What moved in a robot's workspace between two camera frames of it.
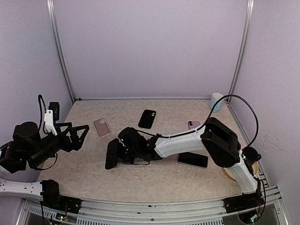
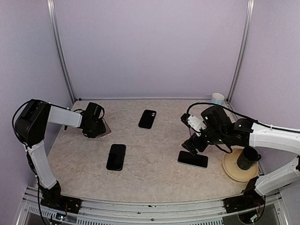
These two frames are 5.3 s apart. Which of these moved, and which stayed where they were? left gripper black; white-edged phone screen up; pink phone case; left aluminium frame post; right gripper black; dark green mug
Moved: right gripper black; left gripper black
Stayed: left aluminium frame post; pink phone case; white-edged phone screen up; dark green mug
